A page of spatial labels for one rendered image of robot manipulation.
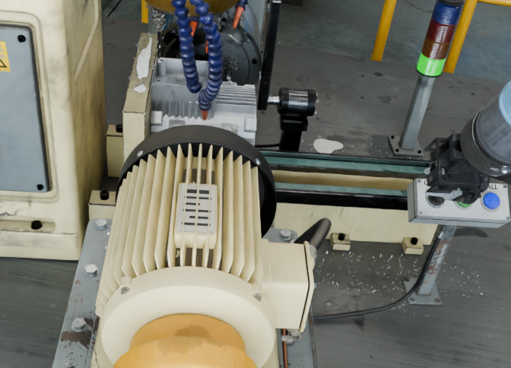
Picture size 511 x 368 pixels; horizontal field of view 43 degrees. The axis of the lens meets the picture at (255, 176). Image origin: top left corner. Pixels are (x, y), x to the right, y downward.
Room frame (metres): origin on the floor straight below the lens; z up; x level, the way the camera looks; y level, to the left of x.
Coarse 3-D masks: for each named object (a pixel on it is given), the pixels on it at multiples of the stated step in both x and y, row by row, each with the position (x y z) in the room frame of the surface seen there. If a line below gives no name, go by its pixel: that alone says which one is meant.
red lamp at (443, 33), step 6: (432, 18) 1.44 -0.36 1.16; (432, 24) 1.43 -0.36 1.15; (438, 24) 1.42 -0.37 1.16; (444, 24) 1.42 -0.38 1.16; (432, 30) 1.43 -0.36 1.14; (438, 30) 1.42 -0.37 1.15; (444, 30) 1.42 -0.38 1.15; (450, 30) 1.42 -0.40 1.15; (432, 36) 1.43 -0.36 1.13; (438, 36) 1.42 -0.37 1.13; (444, 36) 1.42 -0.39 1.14; (450, 36) 1.43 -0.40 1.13; (438, 42) 1.42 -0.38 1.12; (444, 42) 1.42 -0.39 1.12
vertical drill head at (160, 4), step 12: (144, 0) 1.02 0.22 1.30; (156, 0) 1.00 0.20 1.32; (168, 0) 0.99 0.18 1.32; (204, 0) 1.00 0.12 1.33; (216, 0) 1.01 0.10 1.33; (228, 0) 1.03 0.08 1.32; (156, 12) 1.02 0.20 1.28; (168, 12) 1.00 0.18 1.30; (192, 12) 0.99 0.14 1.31; (216, 12) 1.02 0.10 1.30; (156, 24) 1.03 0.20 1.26
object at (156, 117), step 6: (246, 84) 1.16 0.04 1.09; (150, 114) 1.01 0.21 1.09; (156, 114) 1.01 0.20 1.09; (162, 114) 1.02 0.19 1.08; (150, 120) 1.00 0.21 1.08; (156, 120) 1.00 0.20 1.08; (246, 120) 1.03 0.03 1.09; (252, 120) 1.03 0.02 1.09; (246, 126) 1.02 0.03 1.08; (252, 126) 1.02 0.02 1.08
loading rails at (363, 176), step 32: (288, 160) 1.15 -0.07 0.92; (320, 160) 1.17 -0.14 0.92; (352, 160) 1.19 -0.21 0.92; (384, 160) 1.19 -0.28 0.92; (416, 160) 1.21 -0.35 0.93; (288, 192) 1.04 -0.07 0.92; (320, 192) 1.05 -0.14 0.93; (352, 192) 1.06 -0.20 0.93; (384, 192) 1.09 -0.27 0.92; (288, 224) 1.04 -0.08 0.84; (352, 224) 1.05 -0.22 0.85; (384, 224) 1.06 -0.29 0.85; (416, 224) 1.07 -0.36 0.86
